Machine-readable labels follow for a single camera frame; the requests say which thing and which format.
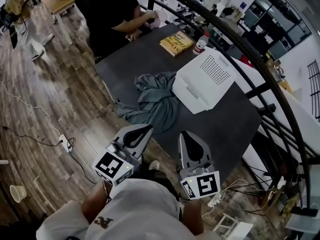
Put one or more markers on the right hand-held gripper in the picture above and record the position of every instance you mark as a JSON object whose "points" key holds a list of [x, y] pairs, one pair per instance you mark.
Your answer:
{"points": [[207, 184]]}

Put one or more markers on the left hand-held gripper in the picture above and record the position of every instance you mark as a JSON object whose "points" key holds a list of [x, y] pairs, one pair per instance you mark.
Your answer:
{"points": [[110, 167]]}

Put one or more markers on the grey clothes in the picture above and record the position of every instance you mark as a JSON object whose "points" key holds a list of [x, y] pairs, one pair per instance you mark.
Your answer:
{"points": [[157, 101]]}

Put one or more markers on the white plastic basket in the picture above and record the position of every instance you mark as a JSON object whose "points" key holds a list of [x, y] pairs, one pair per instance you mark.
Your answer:
{"points": [[200, 84]]}

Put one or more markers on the person's right forearm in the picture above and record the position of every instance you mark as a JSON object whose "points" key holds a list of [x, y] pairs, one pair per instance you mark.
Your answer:
{"points": [[192, 216]]}

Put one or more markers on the person's left forearm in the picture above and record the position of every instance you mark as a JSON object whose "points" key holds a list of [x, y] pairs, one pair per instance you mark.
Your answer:
{"points": [[96, 204]]}

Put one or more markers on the person's shoe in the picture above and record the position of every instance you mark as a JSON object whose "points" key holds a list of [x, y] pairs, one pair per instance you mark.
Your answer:
{"points": [[154, 164]]}

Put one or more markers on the white power strip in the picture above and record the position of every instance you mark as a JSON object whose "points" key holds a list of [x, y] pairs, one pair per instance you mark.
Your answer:
{"points": [[65, 142], [215, 200]]}

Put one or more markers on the person's white shirt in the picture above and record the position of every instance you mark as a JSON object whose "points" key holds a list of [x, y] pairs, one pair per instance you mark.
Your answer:
{"points": [[140, 209]]}

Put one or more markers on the white metal stool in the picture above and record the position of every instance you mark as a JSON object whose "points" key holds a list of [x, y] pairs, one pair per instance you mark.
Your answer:
{"points": [[235, 225]]}

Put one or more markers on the yellow book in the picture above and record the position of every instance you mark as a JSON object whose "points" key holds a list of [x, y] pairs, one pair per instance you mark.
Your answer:
{"points": [[176, 43]]}

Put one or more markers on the red object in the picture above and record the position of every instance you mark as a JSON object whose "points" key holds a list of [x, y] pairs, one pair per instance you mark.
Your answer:
{"points": [[246, 61]]}

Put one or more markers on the clear plastic water bottle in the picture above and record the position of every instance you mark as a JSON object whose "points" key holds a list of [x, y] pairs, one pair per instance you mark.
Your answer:
{"points": [[200, 44]]}

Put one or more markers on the black metal railing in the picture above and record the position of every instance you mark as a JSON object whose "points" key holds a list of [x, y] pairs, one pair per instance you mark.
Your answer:
{"points": [[252, 55]]}

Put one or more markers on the pink cloth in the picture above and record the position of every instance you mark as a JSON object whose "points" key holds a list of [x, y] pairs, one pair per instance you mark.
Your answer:
{"points": [[160, 17]]}

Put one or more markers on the paper cup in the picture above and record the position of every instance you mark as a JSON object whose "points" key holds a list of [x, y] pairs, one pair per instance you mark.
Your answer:
{"points": [[18, 193]]}

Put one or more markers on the wooden desk with white legs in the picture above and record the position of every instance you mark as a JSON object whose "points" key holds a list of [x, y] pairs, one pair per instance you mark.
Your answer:
{"points": [[58, 5]]}

